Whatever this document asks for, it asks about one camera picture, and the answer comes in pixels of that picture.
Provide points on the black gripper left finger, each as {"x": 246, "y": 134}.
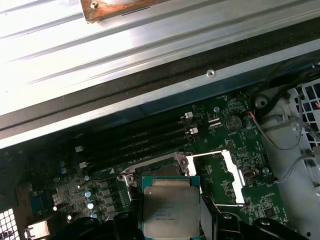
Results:
{"x": 125, "y": 227}

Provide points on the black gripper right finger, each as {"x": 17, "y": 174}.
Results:
{"x": 227, "y": 227}

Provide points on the metal socket cover frame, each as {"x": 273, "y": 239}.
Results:
{"x": 239, "y": 187}

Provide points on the CPU with silver top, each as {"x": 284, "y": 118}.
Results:
{"x": 170, "y": 205}

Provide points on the CPU socket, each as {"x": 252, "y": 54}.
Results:
{"x": 162, "y": 171}

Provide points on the black-clip RAM slot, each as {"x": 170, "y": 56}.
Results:
{"x": 135, "y": 157}
{"x": 135, "y": 139}

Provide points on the green motherboard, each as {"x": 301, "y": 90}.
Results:
{"x": 225, "y": 175}

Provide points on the silver D-shaped connector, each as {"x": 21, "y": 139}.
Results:
{"x": 248, "y": 174}

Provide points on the blue rear port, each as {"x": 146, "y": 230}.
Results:
{"x": 41, "y": 203}

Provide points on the silver rear port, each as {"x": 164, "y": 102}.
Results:
{"x": 37, "y": 228}

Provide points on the silver metal drive cage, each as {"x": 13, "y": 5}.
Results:
{"x": 300, "y": 175}

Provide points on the silver coin battery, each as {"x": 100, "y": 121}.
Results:
{"x": 233, "y": 122}

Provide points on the black open PC case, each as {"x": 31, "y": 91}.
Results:
{"x": 175, "y": 82}

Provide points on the brown square mounting plate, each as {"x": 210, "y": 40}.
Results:
{"x": 112, "y": 12}

